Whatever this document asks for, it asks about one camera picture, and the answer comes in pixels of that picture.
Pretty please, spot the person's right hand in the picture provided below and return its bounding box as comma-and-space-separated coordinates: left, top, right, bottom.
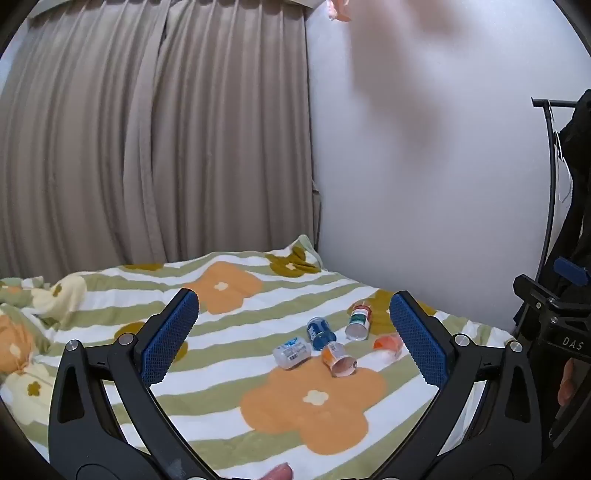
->
557, 357, 579, 408

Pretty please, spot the blue cup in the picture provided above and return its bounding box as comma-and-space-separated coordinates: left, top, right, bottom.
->
307, 316, 334, 352

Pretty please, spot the pink hanging object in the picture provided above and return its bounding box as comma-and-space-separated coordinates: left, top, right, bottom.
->
324, 0, 355, 22

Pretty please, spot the beige curtain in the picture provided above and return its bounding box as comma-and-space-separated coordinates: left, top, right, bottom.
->
0, 0, 325, 278

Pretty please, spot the green red striped cup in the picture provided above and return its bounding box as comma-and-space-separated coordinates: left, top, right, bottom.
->
345, 300, 373, 341

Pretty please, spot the orange white cup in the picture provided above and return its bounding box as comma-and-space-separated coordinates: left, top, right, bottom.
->
372, 334, 403, 361

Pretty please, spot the person's left hand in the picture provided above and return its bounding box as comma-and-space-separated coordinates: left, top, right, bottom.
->
259, 464, 295, 480

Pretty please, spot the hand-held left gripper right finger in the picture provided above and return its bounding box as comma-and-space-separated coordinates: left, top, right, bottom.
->
374, 291, 544, 480

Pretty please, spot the floral striped blanket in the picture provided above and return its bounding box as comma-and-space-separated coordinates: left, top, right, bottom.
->
0, 234, 519, 480

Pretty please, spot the white blue-labelled small bottle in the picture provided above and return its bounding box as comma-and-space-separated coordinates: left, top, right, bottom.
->
272, 337, 312, 370

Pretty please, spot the black clothes rack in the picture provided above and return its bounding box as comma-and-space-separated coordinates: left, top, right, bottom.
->
512, 96, 580, 333

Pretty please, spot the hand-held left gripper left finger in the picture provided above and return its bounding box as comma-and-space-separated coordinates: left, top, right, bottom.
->
47, 288, 218, 480

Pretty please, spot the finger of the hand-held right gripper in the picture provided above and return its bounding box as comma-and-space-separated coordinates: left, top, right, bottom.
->
512, 274, 561, 324
553, 257, 591, 284

